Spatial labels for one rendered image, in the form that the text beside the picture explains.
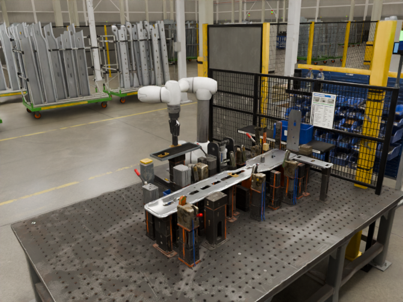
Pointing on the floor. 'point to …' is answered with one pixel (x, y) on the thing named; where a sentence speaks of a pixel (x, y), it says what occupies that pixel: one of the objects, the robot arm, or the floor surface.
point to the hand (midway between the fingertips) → (174, 139)
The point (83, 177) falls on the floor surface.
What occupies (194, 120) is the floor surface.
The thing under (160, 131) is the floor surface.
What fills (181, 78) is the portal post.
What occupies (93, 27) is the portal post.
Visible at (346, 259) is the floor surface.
